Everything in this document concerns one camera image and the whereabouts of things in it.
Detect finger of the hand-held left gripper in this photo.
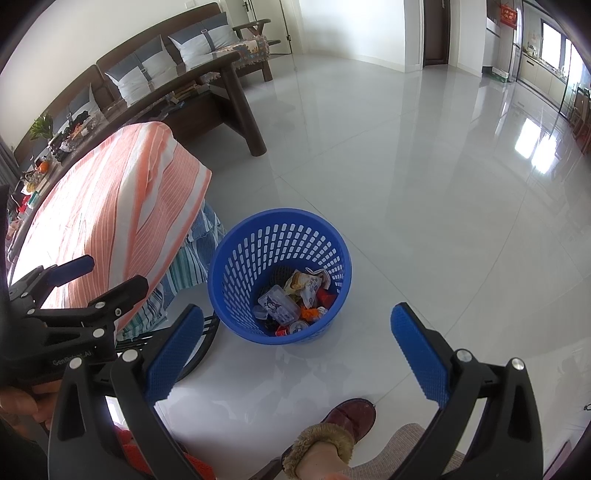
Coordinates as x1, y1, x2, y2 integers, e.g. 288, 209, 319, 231
9, 255, 95, 305
32, 275, 149, 340

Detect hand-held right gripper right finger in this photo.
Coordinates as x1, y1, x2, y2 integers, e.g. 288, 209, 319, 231
390, 302, 544, 480

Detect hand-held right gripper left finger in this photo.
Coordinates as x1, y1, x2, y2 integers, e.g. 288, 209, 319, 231
48, 305, 205, 480

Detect white translucent plastic box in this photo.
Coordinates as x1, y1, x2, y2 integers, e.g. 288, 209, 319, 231
257, 285, 301, 324

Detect blue plastic basket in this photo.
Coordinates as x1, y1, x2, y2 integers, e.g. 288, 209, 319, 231
208, 209, 352, 346

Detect yellow snack bag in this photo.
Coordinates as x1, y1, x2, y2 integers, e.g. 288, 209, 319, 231
283, 271, 309, 296

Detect person's left hand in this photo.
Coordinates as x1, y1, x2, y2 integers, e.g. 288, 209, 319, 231
0, 381, 61, 432

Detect orange white striped tablecloth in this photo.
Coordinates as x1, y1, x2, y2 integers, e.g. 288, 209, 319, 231
9, 122, 213, 333

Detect dark red fur slipper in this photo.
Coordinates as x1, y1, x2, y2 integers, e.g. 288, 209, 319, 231
281, 399, 376, 478

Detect glass fruit bowl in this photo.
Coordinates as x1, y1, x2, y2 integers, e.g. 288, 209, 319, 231
23, 159, 52, 192

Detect person's leg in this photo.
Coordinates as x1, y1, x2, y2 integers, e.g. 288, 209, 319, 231
295, 424, 467, 480

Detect blue striped cloth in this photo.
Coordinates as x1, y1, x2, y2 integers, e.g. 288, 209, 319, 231
115, 203, 227, 342

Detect grey curtain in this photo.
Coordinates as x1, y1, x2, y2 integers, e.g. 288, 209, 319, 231
0, 138, 21, 185

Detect glass snack tray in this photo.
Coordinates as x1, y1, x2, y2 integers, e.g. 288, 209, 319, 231
58, 117, 100, 151

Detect green plant in black pot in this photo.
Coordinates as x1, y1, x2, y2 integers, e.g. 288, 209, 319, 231
30, 115, 64, 154

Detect dark wooden coffee table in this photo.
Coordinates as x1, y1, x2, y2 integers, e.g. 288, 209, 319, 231
14, 51, 269, 195

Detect brown wooden sofa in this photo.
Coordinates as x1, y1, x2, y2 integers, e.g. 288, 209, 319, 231
11, 2, 273, 153

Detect floral sofa cover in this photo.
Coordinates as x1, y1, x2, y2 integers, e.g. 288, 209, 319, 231
226, 34, 271, 70

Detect wooden chair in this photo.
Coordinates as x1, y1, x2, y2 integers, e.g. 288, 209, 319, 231
570, 85, 591, 153

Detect green white box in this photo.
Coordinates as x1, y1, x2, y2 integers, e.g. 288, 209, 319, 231
481, 65, 512, 84

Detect kitchen cabinet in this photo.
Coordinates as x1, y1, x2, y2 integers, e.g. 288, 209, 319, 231
517, 51, 568, 100

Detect dark brown door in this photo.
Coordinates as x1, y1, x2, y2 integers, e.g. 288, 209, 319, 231
422, 0, 451, 65

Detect red wall decoration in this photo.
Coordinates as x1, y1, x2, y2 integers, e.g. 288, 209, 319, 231
487, 4, 518, 29

